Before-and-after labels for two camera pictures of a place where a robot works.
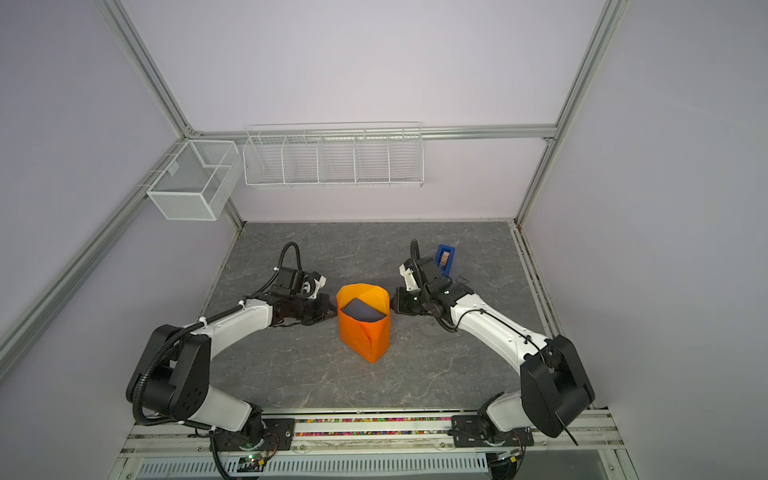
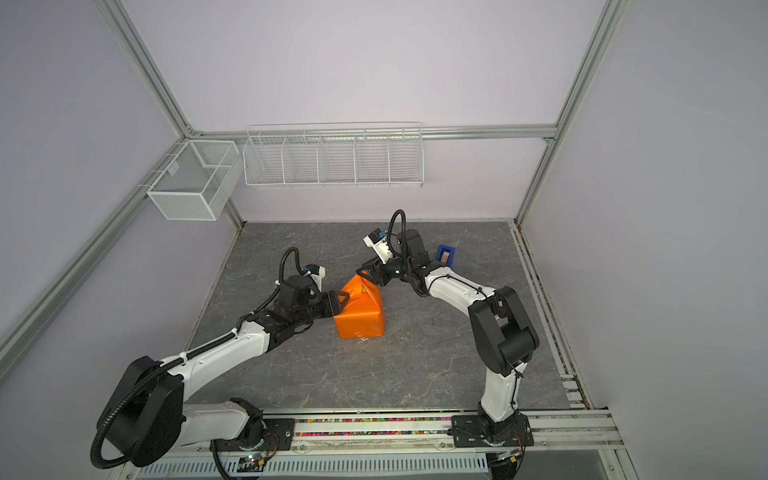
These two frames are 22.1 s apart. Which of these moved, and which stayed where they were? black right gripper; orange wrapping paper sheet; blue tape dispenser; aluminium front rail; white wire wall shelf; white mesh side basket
Moved: orange wrapping paper sheet; black right gripper
Stayed: white wire wall shelf; aluminium front rail; blue tape dispenser; white mesh side basket
